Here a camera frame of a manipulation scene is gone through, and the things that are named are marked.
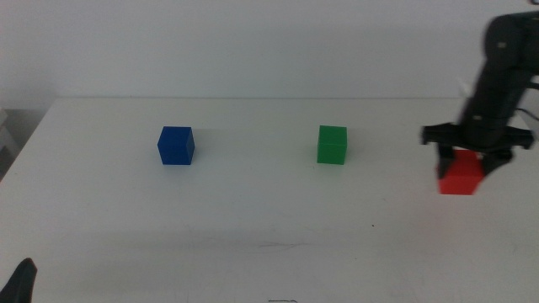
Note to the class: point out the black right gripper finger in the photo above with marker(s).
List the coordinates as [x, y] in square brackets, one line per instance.
[445, 157]
[492, 160]

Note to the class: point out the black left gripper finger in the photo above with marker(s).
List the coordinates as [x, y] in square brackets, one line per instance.
[19, 282]

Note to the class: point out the red cube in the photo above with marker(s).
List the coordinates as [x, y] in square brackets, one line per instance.
[461, 181]

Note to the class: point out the green cube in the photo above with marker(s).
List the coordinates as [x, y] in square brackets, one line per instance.
[332, 147]

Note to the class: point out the blue cube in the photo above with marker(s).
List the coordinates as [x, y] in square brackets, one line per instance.
[174, 147]

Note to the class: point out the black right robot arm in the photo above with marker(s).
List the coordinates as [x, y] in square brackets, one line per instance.
[501, 67]

